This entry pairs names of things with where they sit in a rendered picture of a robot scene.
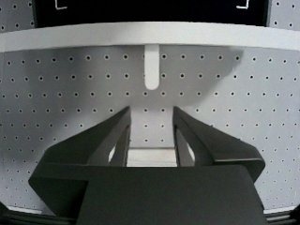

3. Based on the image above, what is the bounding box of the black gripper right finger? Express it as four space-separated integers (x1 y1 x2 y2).
172 106 266 184

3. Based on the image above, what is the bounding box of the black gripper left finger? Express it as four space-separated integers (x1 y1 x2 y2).
39 107 131 167

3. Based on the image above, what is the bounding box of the white boxy benchtop instrument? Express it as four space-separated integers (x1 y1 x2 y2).
0 0 300 90

